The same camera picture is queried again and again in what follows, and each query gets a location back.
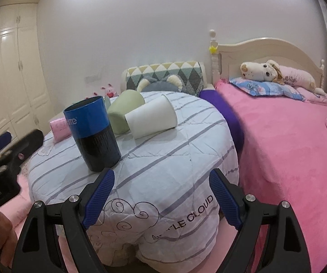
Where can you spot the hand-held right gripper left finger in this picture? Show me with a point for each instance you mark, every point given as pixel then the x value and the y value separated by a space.
pixel 98 196

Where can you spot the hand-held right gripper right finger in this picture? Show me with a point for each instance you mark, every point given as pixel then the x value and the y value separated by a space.
pixel 226 202

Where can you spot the green cup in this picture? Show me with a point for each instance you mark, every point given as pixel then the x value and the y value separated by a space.
pixel 122 111

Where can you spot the white cup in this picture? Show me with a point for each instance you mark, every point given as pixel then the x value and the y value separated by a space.
pixel 150 119

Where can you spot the pink cup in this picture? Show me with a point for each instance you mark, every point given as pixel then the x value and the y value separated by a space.
pixel 59 130

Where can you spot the blue and black cup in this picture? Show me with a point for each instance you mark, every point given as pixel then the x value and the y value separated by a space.
pixel 95 133

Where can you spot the person's left hand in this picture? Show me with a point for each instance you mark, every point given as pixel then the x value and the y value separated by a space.
pixel 7 239

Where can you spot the cream wardrobe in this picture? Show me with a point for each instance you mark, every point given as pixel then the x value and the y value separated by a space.
pixel 9 76

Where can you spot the white grey striped quilt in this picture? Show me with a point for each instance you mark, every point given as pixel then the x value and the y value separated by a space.
pixel 166 162

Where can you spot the pink fleece blanket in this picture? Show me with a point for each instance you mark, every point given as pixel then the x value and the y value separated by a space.
pixel 288 153

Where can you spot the purple blanket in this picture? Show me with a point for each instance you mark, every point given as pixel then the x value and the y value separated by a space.
pixel 226 111

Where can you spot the pink pig plush toy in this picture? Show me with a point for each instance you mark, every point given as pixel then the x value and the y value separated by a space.
pixel 110 91

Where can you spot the blue printed pillow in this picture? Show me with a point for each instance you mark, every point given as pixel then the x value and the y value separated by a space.
pixel 266 89

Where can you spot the grey plush toy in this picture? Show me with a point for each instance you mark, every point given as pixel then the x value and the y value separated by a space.
pixel 157 85

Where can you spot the triangle patterned cushion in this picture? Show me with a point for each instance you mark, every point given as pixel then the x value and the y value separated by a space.
pixel 186 72

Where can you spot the white dog plush toy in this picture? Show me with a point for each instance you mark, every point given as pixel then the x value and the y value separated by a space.
pixel 261 71

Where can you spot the pink pillow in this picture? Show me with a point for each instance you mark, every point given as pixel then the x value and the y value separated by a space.
pixel 317 98

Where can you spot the cream wooden bed headboard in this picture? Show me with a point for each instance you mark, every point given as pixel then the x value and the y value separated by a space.
pixel 237 54

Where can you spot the yellow star ornament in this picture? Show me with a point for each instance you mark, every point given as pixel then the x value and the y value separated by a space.
pixel 214 49

